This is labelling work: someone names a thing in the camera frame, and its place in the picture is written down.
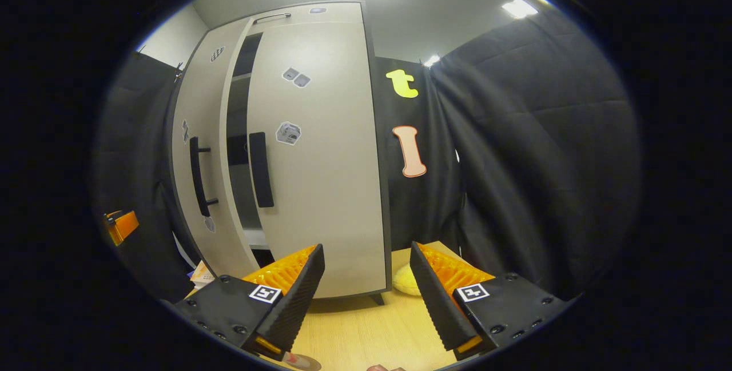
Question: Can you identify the white cabinet door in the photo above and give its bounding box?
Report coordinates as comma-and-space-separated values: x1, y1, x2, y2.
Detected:
245, 21, 391, 299
171, 17, 261, 281

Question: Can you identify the white cabinet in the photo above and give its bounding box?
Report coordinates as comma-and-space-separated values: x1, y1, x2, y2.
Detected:
168, 0, 393, 306

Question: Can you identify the black door handle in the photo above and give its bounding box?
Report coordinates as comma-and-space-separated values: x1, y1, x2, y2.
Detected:
189, 136, 220, 218

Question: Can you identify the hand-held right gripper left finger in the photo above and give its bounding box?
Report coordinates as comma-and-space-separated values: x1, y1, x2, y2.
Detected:
174, 244, 326, 361

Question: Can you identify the round grey coaster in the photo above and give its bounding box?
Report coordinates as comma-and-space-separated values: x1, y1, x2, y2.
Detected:
289, 353, 323, 371

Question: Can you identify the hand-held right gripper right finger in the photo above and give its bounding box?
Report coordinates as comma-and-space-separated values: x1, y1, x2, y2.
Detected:
409, 241, 573, 361

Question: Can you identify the yellow plush object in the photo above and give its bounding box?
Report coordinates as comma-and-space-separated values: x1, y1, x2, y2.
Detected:
391, 263, 422, 297

